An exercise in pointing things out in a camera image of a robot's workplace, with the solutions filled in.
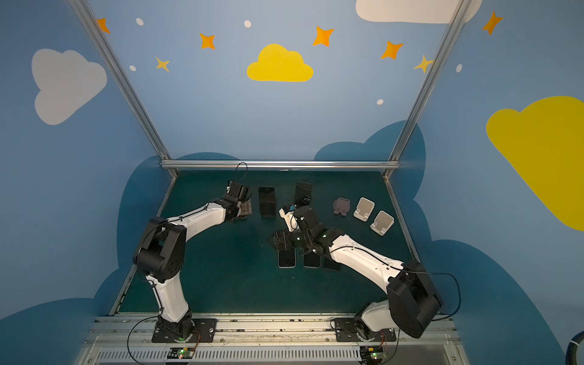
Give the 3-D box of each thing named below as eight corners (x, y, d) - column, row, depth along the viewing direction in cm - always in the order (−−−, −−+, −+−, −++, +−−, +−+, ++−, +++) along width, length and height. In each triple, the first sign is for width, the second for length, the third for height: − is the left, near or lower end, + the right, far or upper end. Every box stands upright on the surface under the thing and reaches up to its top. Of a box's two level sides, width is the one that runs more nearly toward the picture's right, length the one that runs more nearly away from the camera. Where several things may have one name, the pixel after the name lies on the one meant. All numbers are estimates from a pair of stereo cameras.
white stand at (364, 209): (352, 217, 106) (357, 205, 99) (357, 207, 109) (361, 196, 102) (366, 223, 104) (372, 212, 97) (370, 213, 107) (376, 202, 100)
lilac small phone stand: (333, 215, 107) (335, 208, 103) (332, 204, 111) (334, 197, 107) (348, 215, 107) (351, 208, 103) (346, 204, 112) (349, 197, 107)
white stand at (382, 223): (368, 228, 102) (374, 217, 95) (376, 219, 105) (381, 209, 98) (382, 237, 99) (389, 227, 92) (389, 229, 102) (396, 218, 95)
